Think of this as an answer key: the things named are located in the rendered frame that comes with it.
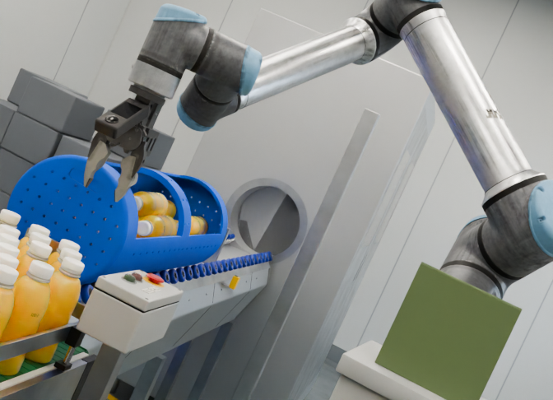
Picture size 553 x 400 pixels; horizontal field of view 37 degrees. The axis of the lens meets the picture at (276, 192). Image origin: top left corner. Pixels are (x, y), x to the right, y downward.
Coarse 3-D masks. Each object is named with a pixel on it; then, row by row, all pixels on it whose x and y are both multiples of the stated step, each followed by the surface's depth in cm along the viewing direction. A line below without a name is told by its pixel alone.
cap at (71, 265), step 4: (64, 260) 147; (68, 260) 147; (72, 260) 149; (76, 260) 150; (64, 264) 147; (68, 264) 147; (72, 264) 147; (76, 264) 147; (80, 264) 148; (64, 268) 147; (68, 268) 147; (72, 268) 147; (76, 268) 147; (80, 268) 148; (72, 272) 147; (76, 272) 147; (80, 272) 148
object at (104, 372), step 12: (108, 348) 148; (96, 360) 149; (108, 360) 148; (120, 360) 149; (96, 372) 148; (108, 372) 148; (84, 384) 149; (96, 384) 148; (108, 384) 149; (84, 396) 149; (96, 396) 148
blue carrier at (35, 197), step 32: (64, 160) 179; (32, 192) 180; (64, 192) 179; (96, 192) 178; (128, 192) 180; (160, 192) 265; (192, 192) 263; (64, 224) 178; (96, 224) 177; (128, 224) 177; (224, 224) 257; (96, 256) 177; (128, 256) 183; (160, 256) 207; (192, 256) 237
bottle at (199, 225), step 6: (192, 216) 250; (198, 216) 258; (192, 222) 247; (198, 222) 250; (204, 222) 257; (192, 228) 246; (198, 228) 249; (204, 228) 256; (192, 234) 247; (198, 234) 252; (204, 234) 260
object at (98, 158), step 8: (104, 144) 154; (96, 152) 155; (104, 152) 154; (88, 160) 155; (96, 160) 155; (104, 160) 159; (88, 168) 155; (96, 168) 155; (88, 176) 155; (88, 184) 156
